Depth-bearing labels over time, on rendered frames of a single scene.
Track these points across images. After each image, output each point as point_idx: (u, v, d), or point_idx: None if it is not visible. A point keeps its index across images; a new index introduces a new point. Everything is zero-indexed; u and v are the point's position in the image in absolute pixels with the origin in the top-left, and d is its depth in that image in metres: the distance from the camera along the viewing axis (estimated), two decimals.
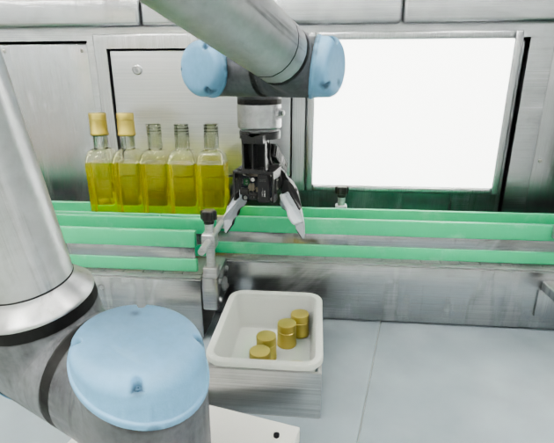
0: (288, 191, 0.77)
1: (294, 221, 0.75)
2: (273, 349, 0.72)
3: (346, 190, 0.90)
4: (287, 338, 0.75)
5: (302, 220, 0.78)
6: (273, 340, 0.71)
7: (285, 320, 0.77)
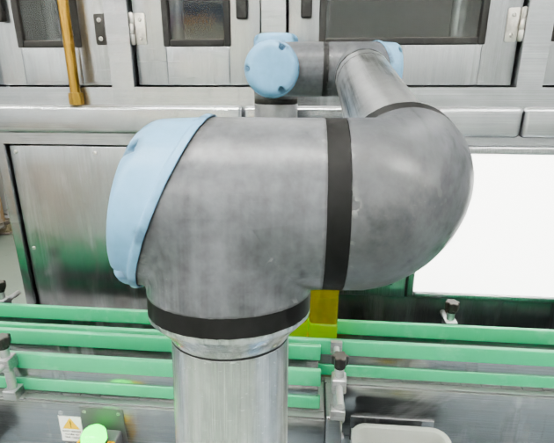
0: None
1: None
2: None
3: (457, 307, 0.87)
4: None
5: None
6: None
7: None
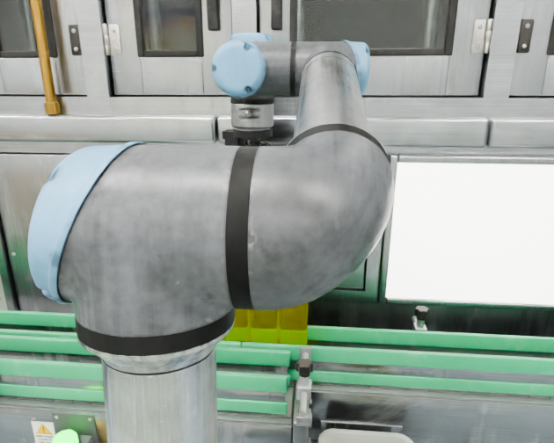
0: None
1: None
2: None
3: (426, 314, 0.89)
4: None
5: None
6: None
7: None
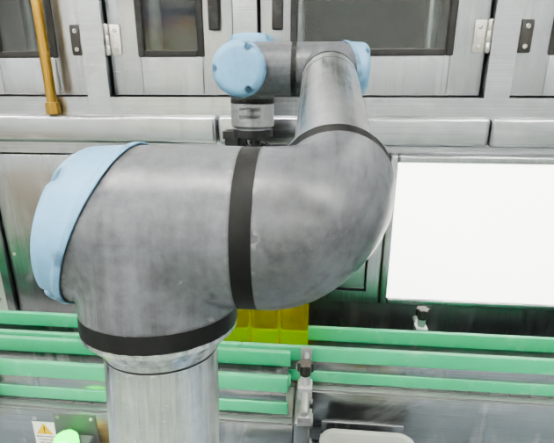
0: None
1: None
2: None
3: (427, 314, 0.89)
4: None
5: None
6: None
7: None
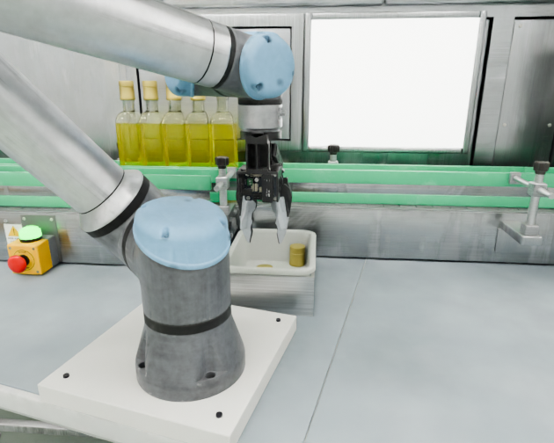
0: (285, 196, 0.78)
1: (281, 227, 0.76)
2: None
3: (336, 148, 1.06)
4: None
5: (286, 227, 0.80)
6: None
7: None
